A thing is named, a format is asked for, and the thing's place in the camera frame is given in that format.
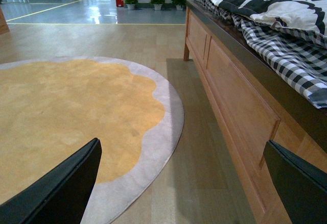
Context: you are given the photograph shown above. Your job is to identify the left potted green plant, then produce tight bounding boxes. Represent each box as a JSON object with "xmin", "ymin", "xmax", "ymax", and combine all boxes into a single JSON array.
[{"xmin": 124, "ymin": 0, "xmax": 139, "ymax": 10}]

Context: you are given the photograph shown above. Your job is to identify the wooden bed frame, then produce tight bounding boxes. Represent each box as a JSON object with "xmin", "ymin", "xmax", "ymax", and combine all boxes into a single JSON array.
[{"xmin": 184, "ymin": 1, "xmax": 326, "ymax": 223}]

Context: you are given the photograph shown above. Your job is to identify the black white checkered blanket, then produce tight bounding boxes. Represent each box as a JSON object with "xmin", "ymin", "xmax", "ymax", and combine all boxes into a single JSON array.
[{"xmin": 195, "ymin": 0, "xmax": 326, "ymax": 109}]

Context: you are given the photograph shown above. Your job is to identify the middle potted green plant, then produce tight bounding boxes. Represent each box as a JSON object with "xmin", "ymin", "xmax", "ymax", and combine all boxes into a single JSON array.
[{"xmin": 150, "ymin": 0, "xmax": 166, "ymax": 11}]

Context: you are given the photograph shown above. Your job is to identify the yellow and white round rug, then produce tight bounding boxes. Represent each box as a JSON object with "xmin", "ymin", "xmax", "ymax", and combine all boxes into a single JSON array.
[{"xmin": 1, "ymin": 57, "xmax": 184, "ymax": 223}]

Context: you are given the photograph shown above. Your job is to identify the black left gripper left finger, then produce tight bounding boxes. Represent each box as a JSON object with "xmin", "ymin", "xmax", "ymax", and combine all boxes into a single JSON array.
[{"xmin": 1, "ymin": 138, "xmax": 102, "ymax": 223}]

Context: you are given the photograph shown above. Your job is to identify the right potted green plant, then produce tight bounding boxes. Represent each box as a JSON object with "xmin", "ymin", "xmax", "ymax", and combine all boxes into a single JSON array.
[{"xmin": 171, "ymin": 0, "xmax": 187, "ymax": 11}]

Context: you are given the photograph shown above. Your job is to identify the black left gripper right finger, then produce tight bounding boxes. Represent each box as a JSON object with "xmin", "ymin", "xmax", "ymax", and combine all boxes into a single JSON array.
[{"xmin": 263, "ymin": 140, "xmax": 326, "ymax": 223}]

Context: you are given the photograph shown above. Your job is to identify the black and white patterned quilt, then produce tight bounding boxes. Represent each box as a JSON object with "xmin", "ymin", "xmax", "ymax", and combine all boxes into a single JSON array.
[{"xmin": 209, "ymin": 0, "xmax": 326, "ymax": 48}]

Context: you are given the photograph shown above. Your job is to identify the potted green plant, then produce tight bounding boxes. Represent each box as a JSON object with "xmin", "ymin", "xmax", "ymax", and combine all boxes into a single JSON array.
[
  {"xmin": 171, "ymin": 0, "xmax": 187, "ymax": 11},
  {"xmin": 150, "ymin": 0, "xmax": 166, "ymax": 11},
  {"xmin": 124, "ymin": 0, "xmax": 139, "ymax": 10}
]

